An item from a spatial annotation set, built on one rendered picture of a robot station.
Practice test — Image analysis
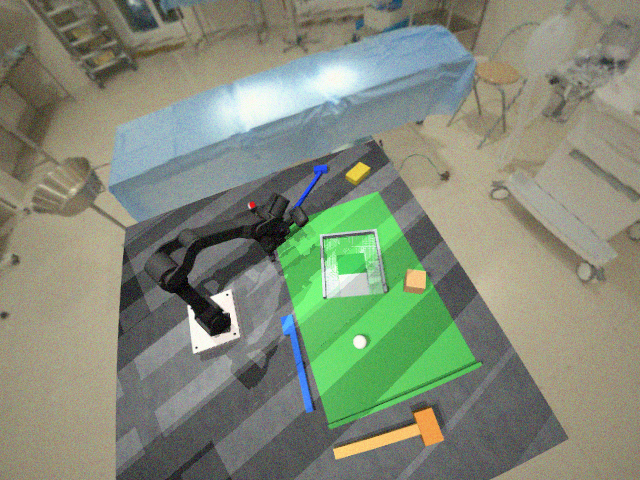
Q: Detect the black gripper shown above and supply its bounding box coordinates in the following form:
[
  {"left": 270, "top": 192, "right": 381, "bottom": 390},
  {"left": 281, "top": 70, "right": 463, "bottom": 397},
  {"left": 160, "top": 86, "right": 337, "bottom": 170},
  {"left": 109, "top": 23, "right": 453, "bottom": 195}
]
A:
[{"left": 259, "top": 206, "right": 309, "bottom": 253}]

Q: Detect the green putting mat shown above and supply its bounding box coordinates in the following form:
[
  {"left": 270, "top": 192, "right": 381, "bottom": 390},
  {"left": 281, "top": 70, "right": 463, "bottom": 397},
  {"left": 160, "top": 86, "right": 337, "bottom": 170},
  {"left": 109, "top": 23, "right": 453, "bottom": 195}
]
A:
[{"left": 277, "top": 192, "right": 476, "bottom": 423}]

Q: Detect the yellow rectangular block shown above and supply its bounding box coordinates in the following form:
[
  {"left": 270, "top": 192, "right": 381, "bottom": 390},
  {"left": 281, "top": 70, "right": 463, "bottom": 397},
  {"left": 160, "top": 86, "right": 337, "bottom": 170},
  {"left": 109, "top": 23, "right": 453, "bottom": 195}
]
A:
[{"left": 346, "top": 162, "right": 370, "bottom": 185}]

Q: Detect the orange mallet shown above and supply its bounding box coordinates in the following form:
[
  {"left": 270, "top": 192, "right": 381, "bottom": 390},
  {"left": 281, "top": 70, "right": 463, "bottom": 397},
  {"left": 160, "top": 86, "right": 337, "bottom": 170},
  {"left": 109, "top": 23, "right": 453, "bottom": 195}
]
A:
[{"left": 333, "top": 406, "right": 444, "bottom": 459}]

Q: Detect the white golf ball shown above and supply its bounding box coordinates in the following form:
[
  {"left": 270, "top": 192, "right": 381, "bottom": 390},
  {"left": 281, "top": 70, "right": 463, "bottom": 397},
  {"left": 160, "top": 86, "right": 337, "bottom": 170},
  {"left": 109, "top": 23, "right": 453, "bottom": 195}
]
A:
[{"left": 353, "top": 334, "right": 367, "bottom": 349}]

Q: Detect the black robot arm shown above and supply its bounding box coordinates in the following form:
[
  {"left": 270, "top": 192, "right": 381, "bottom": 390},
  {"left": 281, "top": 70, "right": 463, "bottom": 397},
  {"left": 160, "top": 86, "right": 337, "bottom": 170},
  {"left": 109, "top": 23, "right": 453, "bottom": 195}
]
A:
[{"left": 144, "top": 192, "right": 290, "bottom": 337}]

